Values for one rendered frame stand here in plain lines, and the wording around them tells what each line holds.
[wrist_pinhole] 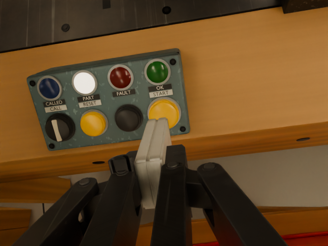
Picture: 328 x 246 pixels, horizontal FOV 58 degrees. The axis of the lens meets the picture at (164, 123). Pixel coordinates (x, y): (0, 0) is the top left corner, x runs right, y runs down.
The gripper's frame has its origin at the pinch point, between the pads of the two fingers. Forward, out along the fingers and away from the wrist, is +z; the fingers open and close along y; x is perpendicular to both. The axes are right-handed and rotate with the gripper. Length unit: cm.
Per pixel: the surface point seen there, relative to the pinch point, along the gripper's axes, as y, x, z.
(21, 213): -69, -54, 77
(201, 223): 1.9, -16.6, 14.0
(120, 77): -3.5, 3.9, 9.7
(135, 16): -2.6, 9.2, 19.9
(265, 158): 28, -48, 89
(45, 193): -52, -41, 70
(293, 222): 12.9, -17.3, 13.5
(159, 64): 0.2, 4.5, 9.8
